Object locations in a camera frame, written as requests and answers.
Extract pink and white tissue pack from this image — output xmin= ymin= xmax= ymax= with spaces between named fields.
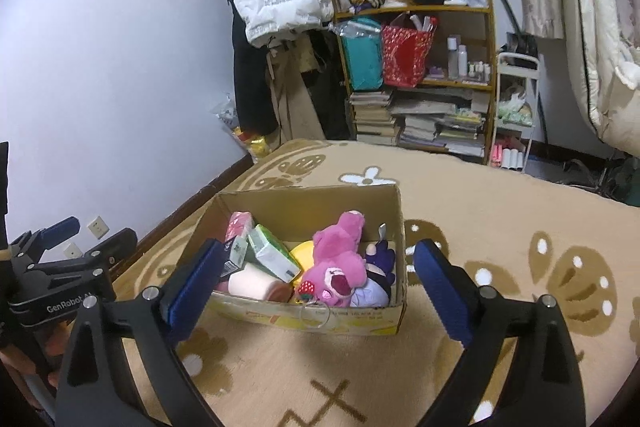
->
xmin=225 ymin=211 xmax=257 ymax=248

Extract person's left hand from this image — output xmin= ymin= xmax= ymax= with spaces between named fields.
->
xmin=0 ymin=324 xmax=71 ymax=403

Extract stack of old books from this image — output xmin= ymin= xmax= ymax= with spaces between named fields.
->
xmin=350 ymin=89 xmax=396 ymax=145

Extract yellow plush toy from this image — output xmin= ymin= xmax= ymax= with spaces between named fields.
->
xmin=289 ymin=239 xmax=317 ymax=285

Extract cardboard box with yellow print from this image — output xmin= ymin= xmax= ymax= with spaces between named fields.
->
xmin=187 ymin=184 xmax=408 ymax=338

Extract red patterned bag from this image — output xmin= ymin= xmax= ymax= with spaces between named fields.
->
xmin=381 ymin=14 xmax=436 ymax=88

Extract white duvet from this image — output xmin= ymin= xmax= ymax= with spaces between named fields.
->
xmin=552 ymin=0 xmax=640 ymax=150

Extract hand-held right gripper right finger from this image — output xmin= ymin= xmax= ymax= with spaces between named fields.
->
xmin=412 ymin=238 xmax=587 ymax=427

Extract clear snack bag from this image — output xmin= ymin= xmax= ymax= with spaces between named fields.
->
xmin=212 ymin=94 xmax=271 ymax=160

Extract pile of papers and books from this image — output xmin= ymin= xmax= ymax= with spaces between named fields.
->
xmin=392 ymin=87 xmax=491 ymax=158

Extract white storage cart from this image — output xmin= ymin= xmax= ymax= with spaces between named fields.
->
xmin=490 ymin=52 xmax=541 ymax=172

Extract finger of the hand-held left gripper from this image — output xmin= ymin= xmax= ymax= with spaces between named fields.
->
xmin=30 ymin=228 xmax=138 ymax=280
xmin=10 ymin=216 xmax=82 ymax=258

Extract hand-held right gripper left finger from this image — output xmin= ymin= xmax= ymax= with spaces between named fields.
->
xmin=54 ymin=238 xmax=226 ymax=427

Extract pale pink soft roll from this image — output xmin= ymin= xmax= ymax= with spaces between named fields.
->
xmin=227 ymin=263 xmax=293 ymax=303

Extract pink bear plush toy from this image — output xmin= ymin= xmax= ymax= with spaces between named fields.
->
xmin=298 ymin=209 xmax=368 ymax=308

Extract beige hanging garment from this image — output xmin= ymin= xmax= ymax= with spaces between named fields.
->
xmin=265 ymin=37 xmax=326 ymax=142

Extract teal bag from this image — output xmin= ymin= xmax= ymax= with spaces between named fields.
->
xmin=340 ymin=19 xmax=385 ymax=90

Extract yellow wooden shelf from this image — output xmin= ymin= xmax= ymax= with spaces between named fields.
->
xmin=322 ymin=0 xmax=498 ymax=165

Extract green tissue pack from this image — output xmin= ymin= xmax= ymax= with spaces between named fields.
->
xmin=247 ymin=224 xmax=303 ymax=283

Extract purple plush toy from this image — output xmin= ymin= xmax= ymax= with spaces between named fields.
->
xmin=350 ymin=224 xmax=397 ymax=308

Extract black hanging clothes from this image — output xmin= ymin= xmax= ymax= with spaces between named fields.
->
xmin=224 ymin=0 xmax=351 ymax=140

